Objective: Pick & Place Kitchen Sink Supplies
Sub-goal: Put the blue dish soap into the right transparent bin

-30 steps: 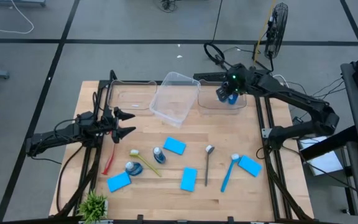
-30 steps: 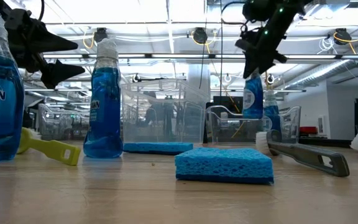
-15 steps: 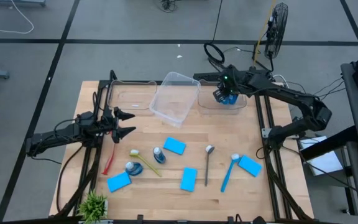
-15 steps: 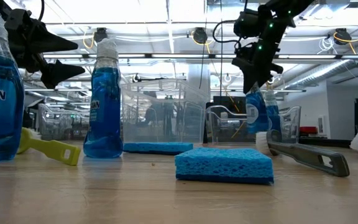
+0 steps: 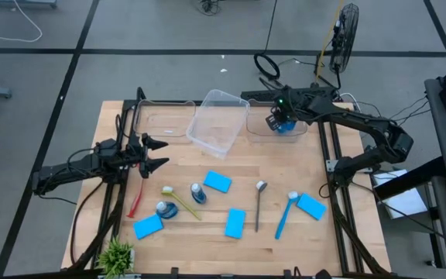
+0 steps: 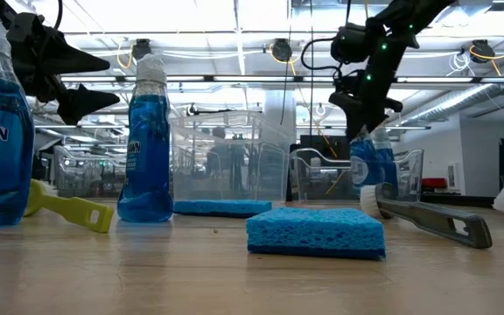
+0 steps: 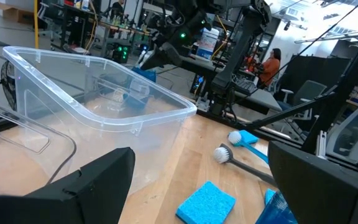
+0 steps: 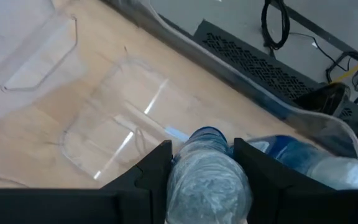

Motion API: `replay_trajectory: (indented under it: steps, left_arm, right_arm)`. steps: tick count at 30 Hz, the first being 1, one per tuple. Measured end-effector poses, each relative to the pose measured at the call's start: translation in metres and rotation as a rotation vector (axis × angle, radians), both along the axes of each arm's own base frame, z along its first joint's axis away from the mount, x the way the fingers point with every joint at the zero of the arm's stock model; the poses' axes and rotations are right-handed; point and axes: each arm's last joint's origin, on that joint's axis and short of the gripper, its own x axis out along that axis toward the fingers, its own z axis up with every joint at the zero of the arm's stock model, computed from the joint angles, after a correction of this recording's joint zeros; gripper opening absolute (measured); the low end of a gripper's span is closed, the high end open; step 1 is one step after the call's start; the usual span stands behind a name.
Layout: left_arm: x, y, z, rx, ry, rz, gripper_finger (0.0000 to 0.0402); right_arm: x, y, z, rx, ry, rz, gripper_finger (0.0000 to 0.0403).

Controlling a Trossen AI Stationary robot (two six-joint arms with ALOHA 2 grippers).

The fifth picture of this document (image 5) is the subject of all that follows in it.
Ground yellow-green dish brush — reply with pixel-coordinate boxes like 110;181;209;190
160;185;202;221

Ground black floor fan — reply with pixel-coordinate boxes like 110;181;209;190
329;2;360;74

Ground tall clear plastic bin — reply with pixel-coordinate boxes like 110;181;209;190
185;88;251;160

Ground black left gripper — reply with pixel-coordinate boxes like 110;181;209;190
129;133;170;179

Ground white floor cable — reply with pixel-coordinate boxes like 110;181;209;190
0;0;44;43

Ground blue cellulose sponge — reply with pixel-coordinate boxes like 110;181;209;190
224;208;247;239
132;213;165;240
202;170;233;194
295;192;328;222

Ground black power strip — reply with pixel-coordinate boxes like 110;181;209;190
240;87;338;102

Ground coiled black cable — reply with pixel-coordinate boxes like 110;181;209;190
252;0;282;81

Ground red dish brush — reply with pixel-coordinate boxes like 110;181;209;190
126;177;146;219

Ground black cable bundle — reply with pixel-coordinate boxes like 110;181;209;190
197;0;220;16

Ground grey dish brush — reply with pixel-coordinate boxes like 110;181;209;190
254;180;269;233

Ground blue dish soap bottle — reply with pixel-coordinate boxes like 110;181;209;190
155;200;179;220
190;182;208;205
275;118;297;136

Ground green plant in white pot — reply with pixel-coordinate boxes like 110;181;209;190
95;236;136;279

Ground wide shallow clear bin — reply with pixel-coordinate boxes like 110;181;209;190
132;98;197;145

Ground small clear handled bin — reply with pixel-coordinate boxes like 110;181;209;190
245;98;310;143

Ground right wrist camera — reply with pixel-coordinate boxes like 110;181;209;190
266;113;283;132

